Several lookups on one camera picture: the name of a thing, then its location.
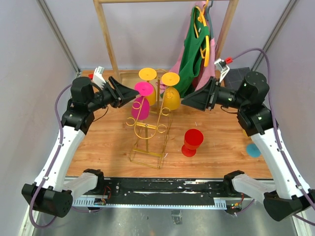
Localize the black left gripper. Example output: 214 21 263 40
88 76 139 112

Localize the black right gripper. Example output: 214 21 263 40
181 76 248 111

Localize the magenta wine glass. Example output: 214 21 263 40
131 82 150 120

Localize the red wine glass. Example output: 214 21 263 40
181 129 204 157

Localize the blue wine glass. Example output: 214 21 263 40
246 144 261 158

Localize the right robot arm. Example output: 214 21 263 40
181 71 315 221

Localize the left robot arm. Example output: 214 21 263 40
22 77 139 218

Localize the wooden clothes rack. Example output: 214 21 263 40
93 0 240 108

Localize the dark grey folded cloth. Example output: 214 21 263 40
224 67 250 89

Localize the yellow clothes hanger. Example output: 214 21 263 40
193 0 213 67

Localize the green garment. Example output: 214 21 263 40
174 7 202 98

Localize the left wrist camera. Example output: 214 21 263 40
88 66 107 89

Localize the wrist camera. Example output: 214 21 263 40
214 57 233 83
88 66 107 89

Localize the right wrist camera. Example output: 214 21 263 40
214 57 233 83

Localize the gold wire wine glass rack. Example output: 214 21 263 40
126 69 174 169

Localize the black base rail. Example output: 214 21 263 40
73 177 249 209

